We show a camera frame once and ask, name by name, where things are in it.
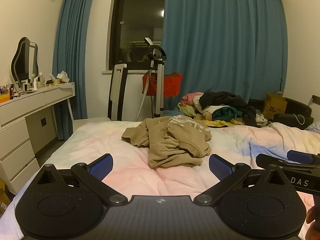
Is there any green cloth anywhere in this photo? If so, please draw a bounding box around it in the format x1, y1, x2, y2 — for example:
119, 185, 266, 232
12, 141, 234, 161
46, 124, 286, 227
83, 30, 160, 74
212, 106, 237, 121

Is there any cardboard box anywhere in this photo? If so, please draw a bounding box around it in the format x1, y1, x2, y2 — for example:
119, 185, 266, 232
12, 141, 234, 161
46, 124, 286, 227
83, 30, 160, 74
0, 180, 12, 214

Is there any black sofa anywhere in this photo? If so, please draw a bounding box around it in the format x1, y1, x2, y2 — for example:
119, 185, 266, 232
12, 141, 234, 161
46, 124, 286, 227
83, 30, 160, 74
247, 97, 314, 130

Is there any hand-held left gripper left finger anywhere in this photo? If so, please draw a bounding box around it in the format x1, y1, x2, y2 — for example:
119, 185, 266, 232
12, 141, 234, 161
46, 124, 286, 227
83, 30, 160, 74
35, 154, 125, 207

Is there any wavy black frame mirror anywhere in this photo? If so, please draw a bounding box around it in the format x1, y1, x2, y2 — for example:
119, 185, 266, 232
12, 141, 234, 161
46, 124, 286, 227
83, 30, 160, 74
10, 37, 40, 88

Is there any pastel bed blanket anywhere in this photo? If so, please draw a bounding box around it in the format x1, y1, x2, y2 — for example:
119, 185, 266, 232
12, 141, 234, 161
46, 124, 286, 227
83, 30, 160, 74
0, 121, 320, 240

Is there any yellow paper bag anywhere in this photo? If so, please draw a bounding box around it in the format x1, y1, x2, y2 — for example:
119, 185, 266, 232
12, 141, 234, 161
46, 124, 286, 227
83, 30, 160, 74
264, 90, 287, 118

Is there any white and black chair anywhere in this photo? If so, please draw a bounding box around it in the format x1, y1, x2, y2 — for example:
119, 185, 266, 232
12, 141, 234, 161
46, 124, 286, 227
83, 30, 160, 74
72, 63, 128, 133

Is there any dark window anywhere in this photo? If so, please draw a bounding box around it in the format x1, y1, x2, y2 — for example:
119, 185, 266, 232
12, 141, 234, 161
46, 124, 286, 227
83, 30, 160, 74
108, 0, 167, 72

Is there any beige printed hoodie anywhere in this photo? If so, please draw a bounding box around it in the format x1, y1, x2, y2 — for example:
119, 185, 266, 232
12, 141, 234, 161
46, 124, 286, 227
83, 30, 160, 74
121, 114, 212, 168

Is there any white dressing table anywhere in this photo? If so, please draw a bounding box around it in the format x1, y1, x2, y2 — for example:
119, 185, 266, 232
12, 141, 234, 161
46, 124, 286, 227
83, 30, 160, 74
0, 81, 76, 195

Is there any pale green towel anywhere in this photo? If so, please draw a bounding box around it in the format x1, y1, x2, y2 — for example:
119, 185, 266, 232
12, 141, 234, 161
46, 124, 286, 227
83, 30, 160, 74
178, 102, 200, 117

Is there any narrow blue curtain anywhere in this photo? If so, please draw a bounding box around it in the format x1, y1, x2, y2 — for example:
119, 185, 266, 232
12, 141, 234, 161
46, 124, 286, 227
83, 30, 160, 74
52, 0, 97, 140

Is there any wide blue curtain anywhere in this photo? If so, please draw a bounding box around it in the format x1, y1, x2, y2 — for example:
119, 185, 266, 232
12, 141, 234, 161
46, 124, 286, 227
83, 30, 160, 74
161, 0, 288, 113

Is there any red cloth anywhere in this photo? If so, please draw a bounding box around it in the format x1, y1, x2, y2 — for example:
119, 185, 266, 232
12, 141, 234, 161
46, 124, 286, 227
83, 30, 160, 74
142, 70, 183, 97

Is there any tissue box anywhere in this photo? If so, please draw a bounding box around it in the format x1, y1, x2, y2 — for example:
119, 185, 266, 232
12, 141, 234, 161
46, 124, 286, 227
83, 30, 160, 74
56, 70, 70, 83

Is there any pink cloth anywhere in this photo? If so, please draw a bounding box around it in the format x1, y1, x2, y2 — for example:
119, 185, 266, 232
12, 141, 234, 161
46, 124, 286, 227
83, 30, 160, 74
180, 92, 204, 107

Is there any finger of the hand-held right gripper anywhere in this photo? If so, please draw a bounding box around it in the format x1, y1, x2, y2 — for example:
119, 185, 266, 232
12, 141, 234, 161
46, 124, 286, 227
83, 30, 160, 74
256, 153, 320, 172
287, 150, 320, 165

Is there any person's right hand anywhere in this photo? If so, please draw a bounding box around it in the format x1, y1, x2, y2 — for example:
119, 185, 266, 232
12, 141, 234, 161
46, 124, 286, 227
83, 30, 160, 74
305, 206, 318, 240

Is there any grey white patterned cloth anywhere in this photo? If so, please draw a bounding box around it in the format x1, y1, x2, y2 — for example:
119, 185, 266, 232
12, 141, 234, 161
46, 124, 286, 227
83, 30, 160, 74
255, 114, 269, 127

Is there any black cloth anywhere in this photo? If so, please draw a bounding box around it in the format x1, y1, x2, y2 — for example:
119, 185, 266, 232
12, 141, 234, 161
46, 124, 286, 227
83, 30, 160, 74
199, 91, 248, 110

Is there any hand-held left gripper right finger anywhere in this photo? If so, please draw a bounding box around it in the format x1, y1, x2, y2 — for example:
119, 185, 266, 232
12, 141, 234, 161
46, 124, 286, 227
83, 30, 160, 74
195, 154, 288, 205

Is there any row of cosmetic bottles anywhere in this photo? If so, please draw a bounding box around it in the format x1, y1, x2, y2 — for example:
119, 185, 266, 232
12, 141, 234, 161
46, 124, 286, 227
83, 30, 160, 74
9, 72, 45, 98

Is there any yellow cloth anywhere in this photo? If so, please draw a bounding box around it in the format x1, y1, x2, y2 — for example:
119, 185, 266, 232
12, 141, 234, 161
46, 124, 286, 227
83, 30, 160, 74
202, 119, 229, 128

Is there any dark patterned cloth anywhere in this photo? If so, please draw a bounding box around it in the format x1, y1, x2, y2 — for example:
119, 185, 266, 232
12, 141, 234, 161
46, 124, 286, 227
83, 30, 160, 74
241, 105, 258, 128

